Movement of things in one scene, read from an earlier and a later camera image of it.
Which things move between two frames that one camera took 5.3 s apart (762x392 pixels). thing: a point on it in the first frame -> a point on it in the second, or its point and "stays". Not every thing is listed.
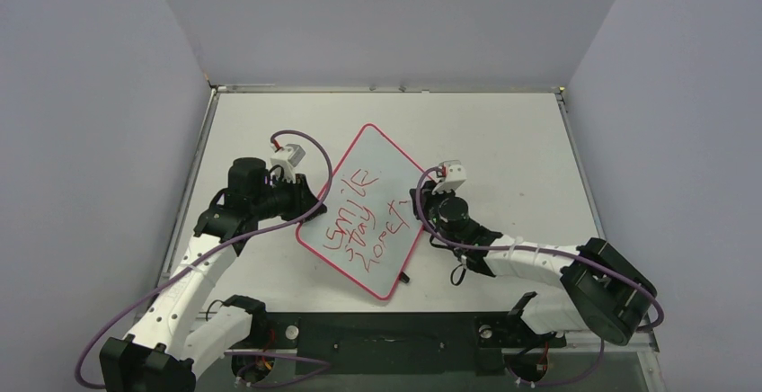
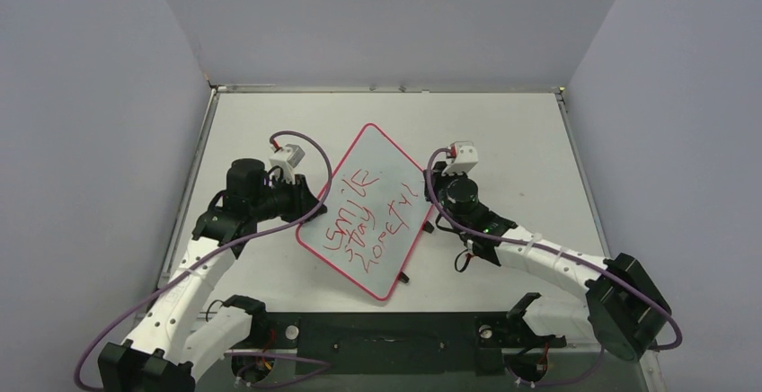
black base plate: x=403 y=344 stays
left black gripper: x=302 y=197 stays
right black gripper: x=419 y=200 -> x=433 y=181
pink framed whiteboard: x=367 y=226 stays
